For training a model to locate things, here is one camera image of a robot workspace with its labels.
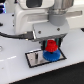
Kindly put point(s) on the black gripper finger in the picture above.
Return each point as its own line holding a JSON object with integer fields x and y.
{"x": 44, "y": 43}
{"x": 59, "y": 41}

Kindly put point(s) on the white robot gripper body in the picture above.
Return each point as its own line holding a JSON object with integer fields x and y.
{"x": 45, "y": 30}

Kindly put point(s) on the red gear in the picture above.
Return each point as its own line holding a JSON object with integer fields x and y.
{"x": 51, "y": 46}

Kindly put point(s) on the blue gear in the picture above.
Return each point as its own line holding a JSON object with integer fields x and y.
{"x": 51, "y": 56}

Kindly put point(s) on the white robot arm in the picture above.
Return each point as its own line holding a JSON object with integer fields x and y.
{"x": 42, "y": 19}

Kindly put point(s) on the left metal peg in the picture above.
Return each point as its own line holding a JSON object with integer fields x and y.
{"x": 35, "y": 56}

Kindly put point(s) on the black-framed peg base plate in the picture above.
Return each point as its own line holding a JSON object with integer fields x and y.
{"x": 40, "y": 61}

